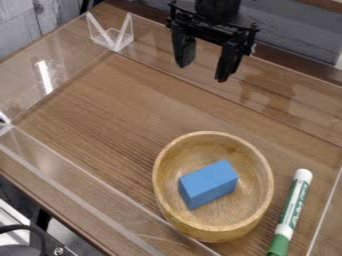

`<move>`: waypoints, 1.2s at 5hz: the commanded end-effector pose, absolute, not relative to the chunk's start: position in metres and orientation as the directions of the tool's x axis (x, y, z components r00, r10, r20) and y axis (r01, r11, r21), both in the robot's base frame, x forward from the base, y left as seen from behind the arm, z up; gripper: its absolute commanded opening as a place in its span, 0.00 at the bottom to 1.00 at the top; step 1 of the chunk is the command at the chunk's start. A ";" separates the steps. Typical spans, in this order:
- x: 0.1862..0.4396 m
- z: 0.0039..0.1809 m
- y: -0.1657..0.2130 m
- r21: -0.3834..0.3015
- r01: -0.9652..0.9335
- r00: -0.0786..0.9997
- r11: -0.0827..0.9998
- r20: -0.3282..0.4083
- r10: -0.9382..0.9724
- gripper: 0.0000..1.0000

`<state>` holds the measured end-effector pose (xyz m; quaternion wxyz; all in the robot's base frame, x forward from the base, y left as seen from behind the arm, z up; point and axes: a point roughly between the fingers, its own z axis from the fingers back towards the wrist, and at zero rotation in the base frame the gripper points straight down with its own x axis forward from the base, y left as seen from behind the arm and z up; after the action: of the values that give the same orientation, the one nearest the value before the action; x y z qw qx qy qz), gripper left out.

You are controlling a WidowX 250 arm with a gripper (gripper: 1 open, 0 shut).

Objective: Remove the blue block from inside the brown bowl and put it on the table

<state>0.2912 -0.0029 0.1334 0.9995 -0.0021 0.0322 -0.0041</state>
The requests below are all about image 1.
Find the blue foam block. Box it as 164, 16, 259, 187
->
179, 160, 239, 210

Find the black metal base plate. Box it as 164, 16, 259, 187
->
28, 232, 83, 256

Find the clear acrylic front wall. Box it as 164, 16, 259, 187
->
0, 123, 219, 256

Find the brown wooden bowl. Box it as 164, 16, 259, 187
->
152, 131, 275, 243

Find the black cable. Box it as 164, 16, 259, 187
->
0, 223, 48, 256

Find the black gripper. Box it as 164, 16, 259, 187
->
167, 0, 259, 83

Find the green white marker pen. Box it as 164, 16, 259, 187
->
266, 169, 313, 256

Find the clear acrylic corner bracket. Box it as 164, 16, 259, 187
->
85, 12, 133, 52

